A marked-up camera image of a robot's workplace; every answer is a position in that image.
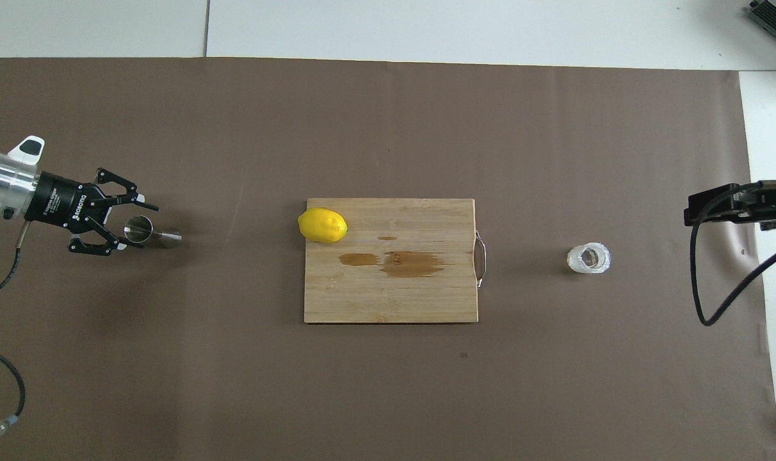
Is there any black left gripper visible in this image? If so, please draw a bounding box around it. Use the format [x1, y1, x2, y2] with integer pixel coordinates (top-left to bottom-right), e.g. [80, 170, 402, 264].
[28, 167, 160, 257]

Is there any steel double jigger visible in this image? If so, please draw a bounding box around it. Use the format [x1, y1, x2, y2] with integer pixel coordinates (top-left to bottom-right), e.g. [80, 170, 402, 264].
[124, 215, 183, 248]

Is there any clear textured glass cup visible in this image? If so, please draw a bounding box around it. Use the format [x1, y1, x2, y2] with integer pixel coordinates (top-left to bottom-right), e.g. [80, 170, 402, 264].
[567, 242, 612, 275]

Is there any brown paper table mat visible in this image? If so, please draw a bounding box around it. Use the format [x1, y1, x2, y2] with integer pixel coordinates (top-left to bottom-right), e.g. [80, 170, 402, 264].
[0, 56, 776, 461]

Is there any yellow lemon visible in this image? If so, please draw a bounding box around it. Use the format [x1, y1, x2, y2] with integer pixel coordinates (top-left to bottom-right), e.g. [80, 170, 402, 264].
[298, 207, 349, 244]

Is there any grey finned metal device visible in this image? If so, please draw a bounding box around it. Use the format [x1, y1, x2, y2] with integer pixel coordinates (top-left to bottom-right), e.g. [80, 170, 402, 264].
[747, 0, 776, 36]

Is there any wooden cutting board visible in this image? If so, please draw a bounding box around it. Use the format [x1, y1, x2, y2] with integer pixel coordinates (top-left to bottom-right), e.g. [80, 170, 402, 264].
[303, 197, 489, 324]

